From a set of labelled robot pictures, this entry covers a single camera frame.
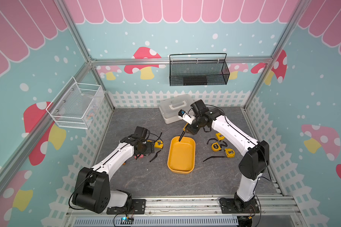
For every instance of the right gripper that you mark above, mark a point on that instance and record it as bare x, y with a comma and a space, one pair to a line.
190, 130

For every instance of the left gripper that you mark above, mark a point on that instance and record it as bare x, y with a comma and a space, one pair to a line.
150, 148

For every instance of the yellow plastic storage bin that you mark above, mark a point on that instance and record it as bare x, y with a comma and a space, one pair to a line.
181, 158

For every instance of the pink object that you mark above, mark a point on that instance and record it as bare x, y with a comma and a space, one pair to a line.
139, 156

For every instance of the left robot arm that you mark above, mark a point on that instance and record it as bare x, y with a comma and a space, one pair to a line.
92, 189

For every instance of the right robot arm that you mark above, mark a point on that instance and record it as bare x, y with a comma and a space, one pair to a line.
255, 154

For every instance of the white plastic lidded case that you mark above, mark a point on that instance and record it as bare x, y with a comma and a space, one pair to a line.
170, 108

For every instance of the green lit circuit board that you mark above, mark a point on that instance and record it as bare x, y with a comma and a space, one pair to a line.
126, 221

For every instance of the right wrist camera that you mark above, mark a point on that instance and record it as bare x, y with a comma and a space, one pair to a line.
183, 115

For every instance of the black mesh wall basket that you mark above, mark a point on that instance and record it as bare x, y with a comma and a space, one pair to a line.
198, 69

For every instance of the aluminium mounting rail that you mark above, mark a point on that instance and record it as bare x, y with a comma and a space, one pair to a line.
209, 205

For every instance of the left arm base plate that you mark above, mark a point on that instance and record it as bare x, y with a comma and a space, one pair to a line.
137, 206

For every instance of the grey slotted cable duct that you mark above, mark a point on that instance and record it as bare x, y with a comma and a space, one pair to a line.
185, 221

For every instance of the white wire wall basket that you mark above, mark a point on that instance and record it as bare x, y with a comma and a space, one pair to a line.
76, 105

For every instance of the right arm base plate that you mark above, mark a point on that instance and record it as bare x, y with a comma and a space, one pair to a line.
237, 206

